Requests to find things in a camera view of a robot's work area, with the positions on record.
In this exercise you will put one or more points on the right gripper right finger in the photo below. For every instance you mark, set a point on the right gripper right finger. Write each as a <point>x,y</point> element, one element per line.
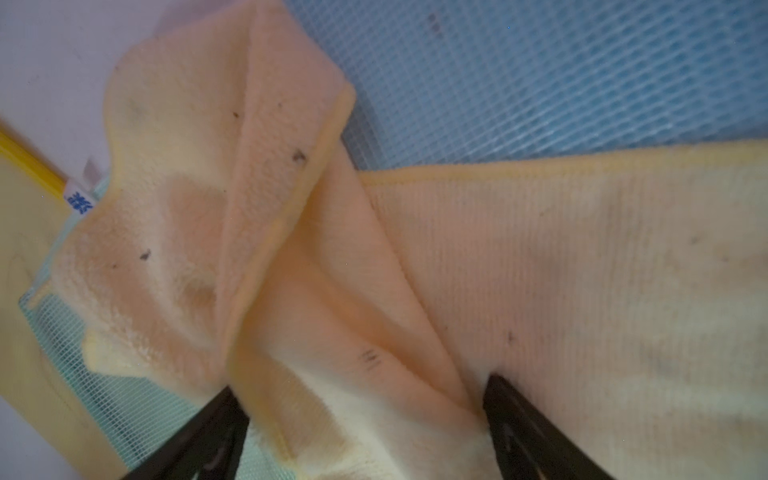
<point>527,445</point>

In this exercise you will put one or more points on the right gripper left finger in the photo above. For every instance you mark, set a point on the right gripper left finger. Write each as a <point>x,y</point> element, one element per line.
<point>208,446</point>

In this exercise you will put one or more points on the green zip document bag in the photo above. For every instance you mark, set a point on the green zip document bag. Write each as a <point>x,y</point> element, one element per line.
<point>135,416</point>

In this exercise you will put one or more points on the blue document bag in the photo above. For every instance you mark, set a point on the blue document bag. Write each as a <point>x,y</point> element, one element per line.
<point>476,81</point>

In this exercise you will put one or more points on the yellow wiping cloth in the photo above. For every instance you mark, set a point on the yellow wiping cloth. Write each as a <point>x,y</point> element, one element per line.
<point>357,316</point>

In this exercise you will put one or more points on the yellow document bag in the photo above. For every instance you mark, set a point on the yellow document bag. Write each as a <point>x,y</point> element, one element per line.
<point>46,431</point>

